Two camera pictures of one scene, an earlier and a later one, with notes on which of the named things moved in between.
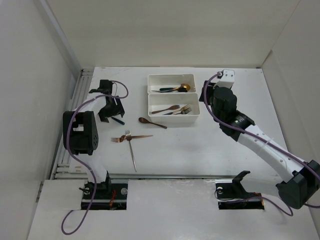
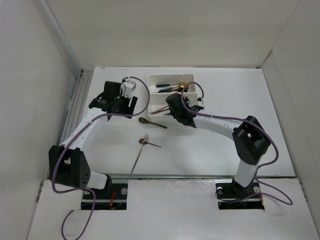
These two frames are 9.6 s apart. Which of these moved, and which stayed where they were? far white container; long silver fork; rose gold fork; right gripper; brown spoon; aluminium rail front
Moved: long silver fork; right gripper; rose gold fork
Stayed: brown spoon; aluminium rail front; far white container
